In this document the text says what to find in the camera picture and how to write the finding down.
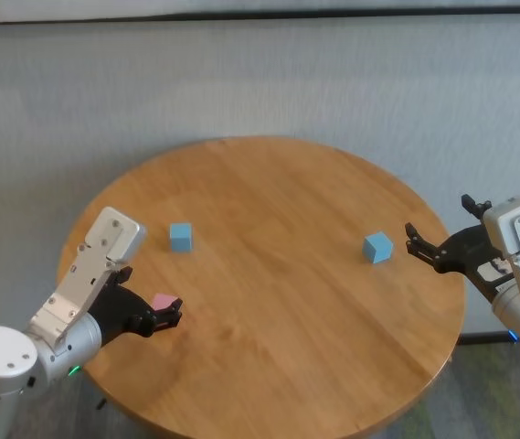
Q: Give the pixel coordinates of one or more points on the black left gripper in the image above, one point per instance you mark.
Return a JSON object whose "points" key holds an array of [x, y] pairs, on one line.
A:
{"points": [[120, 311]]}

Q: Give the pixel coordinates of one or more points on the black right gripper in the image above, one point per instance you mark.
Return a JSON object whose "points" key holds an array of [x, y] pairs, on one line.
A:
{"points": [[467, 253]]}

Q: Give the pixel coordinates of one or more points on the pink cube block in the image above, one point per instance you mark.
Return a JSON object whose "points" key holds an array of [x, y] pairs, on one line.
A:
{"points": [[164, 301]]}

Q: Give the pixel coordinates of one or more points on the blue cube block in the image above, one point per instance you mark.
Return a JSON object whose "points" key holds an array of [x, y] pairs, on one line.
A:
{"points": [[181, 238], [377, 248]]}

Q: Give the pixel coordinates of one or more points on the black table foot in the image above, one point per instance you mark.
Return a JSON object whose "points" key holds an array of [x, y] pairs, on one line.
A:
{"points": [[101, 404]]}

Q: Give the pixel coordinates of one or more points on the black baseboard strip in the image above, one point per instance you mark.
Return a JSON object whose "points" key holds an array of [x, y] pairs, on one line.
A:
{"points": [[287, 15]]}

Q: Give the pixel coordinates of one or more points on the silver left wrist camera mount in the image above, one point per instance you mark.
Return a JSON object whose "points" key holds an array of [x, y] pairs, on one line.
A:
{"points": [[104, 256]]}

